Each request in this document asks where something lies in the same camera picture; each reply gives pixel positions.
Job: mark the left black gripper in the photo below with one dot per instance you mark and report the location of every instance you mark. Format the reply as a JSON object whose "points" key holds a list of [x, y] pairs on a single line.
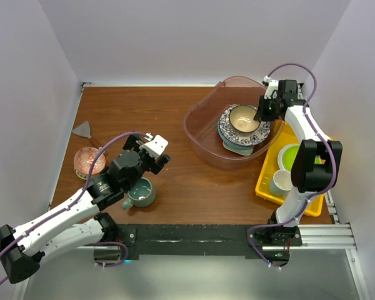
{"points": [[154, 164]]}

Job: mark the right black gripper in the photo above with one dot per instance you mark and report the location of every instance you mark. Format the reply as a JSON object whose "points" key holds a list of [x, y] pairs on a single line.
{"points": [[260, 115]]}

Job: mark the cream patterned bowl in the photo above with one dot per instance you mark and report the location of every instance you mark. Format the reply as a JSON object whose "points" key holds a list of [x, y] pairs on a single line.
{"points": [[242, 119]]}

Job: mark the blue floral plate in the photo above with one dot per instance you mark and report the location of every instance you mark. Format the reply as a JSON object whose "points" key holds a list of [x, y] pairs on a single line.
{"points": [[225, 115]]}

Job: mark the mint green divided tray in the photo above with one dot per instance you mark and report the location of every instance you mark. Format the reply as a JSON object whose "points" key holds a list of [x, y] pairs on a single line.
{"points": [[243, 152]]}

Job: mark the pink translucent plastic bin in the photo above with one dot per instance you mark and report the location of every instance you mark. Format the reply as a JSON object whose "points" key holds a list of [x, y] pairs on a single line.
{"points": [[201, 123]]}

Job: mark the red patterned bowl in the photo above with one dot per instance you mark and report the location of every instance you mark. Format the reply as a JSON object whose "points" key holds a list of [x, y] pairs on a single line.
{"points": [[83, 160]]}

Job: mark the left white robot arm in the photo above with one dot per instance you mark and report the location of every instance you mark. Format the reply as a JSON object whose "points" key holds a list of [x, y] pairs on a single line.
{"points": [[81, 219]]}

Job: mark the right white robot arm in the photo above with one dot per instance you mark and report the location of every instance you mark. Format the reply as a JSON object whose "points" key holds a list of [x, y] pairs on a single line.
{"points": [[315, 168]]}

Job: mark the yellow plastic tray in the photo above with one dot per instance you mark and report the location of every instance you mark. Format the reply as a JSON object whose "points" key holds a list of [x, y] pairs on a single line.
{"points": [[270, 165]]}

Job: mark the teal ceramic mug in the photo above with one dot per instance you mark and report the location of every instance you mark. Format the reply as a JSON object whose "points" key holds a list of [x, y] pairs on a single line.
{"points": [[141, 195]]}

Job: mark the green plate white rim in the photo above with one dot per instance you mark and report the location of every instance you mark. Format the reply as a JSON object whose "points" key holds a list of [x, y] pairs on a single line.
{"points": [[286, 156]]}

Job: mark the grey triangular scraper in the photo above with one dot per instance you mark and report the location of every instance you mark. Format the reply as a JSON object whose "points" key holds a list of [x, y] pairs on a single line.
{"points": [[84, 130]]}

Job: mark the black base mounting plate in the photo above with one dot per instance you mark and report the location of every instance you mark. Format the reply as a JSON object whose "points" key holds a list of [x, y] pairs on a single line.
{"points": [[136, 240]]}

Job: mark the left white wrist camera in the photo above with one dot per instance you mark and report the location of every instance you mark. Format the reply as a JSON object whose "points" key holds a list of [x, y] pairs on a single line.
{"points": [[155, 145]]}

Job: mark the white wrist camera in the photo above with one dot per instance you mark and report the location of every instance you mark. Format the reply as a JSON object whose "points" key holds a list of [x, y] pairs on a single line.
{"points": [[155, 145], [271, 87]]}

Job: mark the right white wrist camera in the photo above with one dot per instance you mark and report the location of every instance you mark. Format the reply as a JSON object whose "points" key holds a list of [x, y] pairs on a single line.
{"points": [[271, 87]]}

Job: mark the white mug blue handle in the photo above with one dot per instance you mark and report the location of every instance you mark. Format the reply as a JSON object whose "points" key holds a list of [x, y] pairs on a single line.
{"points": [[280, 184]]}

